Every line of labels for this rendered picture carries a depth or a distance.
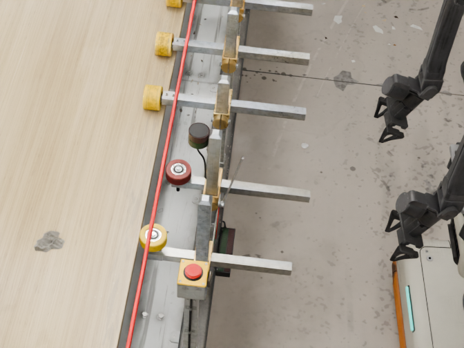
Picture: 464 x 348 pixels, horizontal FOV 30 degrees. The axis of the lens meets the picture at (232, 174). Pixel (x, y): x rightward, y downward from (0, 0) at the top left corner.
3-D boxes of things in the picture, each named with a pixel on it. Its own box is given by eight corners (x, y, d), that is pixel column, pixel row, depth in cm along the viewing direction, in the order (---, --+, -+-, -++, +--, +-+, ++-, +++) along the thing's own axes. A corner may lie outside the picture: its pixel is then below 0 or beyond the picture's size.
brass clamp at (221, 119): (233, 99, 284) (234, 89, 280) (229, 130, 275) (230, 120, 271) (215, 97, 284) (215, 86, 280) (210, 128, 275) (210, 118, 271)
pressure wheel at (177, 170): (192, 181, 278) (192, 159, 269) (188, 201, 273) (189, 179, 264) (167, 178, 278) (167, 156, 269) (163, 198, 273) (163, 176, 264)
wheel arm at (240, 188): (308, 196, 274) (311, 188, 270) (308, 204, 272) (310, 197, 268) (172, 180, 274) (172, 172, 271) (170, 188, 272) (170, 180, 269)
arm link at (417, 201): (462, 213, 223) (456, 185, 229) (427, 199, 219) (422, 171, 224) (431, 235, 232) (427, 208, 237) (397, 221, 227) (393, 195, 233)
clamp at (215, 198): (221, 177, 276) (222, 168, 272) (217, 212, 268) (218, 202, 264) (204, 176, 276) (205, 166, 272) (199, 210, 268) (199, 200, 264)
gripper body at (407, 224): (400, 244, 234) (418, 230, 229) (395, 213, 240) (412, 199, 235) (419, 250, 237) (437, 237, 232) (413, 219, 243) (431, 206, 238)
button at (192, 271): (202, 267, 210) (202, 264, 208) (200, 282, 207) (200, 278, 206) (186, 265, 210) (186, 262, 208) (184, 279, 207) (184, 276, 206)
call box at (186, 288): (208, 277, 216) (209, 262, 210) (204, 302, 212) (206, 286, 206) (180, 275, 216) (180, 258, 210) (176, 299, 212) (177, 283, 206)
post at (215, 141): (215, 223, 284) (222, 128, 246) (213, 232, 282) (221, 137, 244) (204, 222, 284) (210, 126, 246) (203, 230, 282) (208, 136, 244)
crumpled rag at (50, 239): (60, 228, 251) (59, 223, 249) (66, 246, 248) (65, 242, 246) (30, 237, 249) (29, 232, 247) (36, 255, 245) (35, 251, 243)
